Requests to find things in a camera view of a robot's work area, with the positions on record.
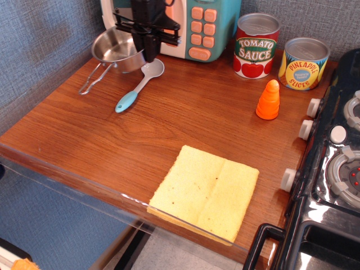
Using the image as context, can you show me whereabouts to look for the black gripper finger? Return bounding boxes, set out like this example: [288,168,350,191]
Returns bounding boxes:
[143,35,161,63]
[132,32,145,52]

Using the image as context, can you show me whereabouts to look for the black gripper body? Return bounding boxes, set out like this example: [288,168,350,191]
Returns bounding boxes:
[113,1,181,46]

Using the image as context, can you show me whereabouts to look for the small stainless steel pot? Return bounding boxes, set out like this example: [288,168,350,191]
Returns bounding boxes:
[79,26,146,95]

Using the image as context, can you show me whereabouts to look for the toy microwave teal and white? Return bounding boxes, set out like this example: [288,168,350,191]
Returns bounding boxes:
[100,1,241,62]

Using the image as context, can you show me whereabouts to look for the tomato sauce can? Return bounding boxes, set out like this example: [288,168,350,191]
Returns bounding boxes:
[233,13,281,79]

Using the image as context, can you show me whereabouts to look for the orange toy carrot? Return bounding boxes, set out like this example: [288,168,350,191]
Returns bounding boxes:
[255,79,280,120]

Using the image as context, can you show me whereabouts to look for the pineapple slices can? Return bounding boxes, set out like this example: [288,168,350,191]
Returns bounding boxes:
[278,37,330,91]

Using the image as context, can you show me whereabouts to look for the yellow sponge cloth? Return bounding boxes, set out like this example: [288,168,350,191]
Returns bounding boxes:
[147,145,259,246]

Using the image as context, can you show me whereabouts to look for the clear acrylic table guard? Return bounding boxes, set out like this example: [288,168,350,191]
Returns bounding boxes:
[1,158,242,269]

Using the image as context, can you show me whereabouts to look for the black toy stove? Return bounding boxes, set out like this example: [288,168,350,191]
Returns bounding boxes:
[244,49,359,269]

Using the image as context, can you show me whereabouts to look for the orange striped object at corner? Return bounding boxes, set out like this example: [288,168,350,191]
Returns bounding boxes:
[1,259,40,270]

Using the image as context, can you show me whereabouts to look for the white spoon with teal handle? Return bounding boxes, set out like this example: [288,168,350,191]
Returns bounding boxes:
[115,58,165,113]

